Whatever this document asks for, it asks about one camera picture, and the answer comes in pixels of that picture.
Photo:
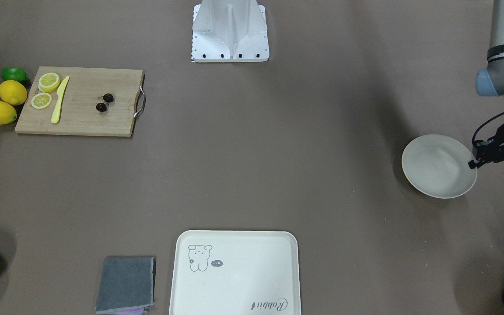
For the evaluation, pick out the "cream round plate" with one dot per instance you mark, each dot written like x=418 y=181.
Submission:
x=437 y=166

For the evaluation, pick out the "dark cherry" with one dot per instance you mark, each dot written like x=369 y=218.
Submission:
x=101 y=107
x=107 y=98

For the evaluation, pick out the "cream rabbit tray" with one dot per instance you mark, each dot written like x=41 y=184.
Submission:
x=236 y=273

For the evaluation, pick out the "grey folded cloth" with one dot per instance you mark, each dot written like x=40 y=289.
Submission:
x=126 y=286

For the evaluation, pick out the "bamboo cutting board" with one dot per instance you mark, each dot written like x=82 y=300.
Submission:
x=85 y=89

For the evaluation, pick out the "yellow plastic knife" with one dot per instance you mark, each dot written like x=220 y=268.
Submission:
x=56 y=114

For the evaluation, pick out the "lemon slice upper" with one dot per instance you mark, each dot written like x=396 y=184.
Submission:
x=49 y=82

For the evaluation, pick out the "lemon slice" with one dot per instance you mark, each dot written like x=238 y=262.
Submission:
x=49 y=82
x=41 y=100

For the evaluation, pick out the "lemon slice lower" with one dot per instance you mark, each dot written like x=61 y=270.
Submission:
x=41 y=100

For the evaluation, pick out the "yellow lemon upper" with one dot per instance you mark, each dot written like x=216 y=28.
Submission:
x=13 y=92

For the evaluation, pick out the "green lime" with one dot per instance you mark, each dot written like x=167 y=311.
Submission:
x=14 y=73

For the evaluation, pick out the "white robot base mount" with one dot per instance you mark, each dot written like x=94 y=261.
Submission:
x=229 y=31

